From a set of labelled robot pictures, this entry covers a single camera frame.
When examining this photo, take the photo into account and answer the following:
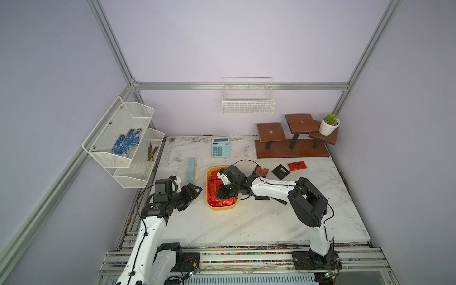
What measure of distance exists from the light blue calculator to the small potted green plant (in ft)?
1.87

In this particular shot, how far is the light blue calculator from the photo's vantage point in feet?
3.70

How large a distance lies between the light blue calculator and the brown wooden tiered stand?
0.19 meters

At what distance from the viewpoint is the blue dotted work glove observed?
29.7 inches

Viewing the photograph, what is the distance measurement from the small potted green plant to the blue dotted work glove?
959mm
